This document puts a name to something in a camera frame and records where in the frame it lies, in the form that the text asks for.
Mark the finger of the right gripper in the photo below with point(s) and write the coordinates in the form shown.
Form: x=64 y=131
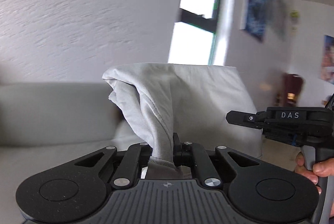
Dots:
x=248 y=120

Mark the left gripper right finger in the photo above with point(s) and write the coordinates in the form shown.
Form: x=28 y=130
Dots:
x=195 y=157

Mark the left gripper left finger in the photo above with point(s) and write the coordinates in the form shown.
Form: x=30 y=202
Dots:
x=130 y=168

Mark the light grey garment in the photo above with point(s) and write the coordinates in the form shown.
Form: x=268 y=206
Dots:
x=192 y=101

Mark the person right hand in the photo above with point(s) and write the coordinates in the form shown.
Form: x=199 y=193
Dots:
x=319 y=170

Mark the dark red wooden chair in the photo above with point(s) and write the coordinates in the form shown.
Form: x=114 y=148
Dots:
x=292 y=85

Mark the grey sofa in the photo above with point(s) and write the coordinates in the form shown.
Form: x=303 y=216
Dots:
x=46 y=124

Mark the colourful wall poster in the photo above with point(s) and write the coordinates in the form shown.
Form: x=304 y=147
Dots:
x=327 y=63

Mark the blue wall picture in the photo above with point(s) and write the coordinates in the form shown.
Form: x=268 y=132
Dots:
x=253 y=18

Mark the black window frame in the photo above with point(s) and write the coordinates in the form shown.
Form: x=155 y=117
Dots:
x=198 y=15

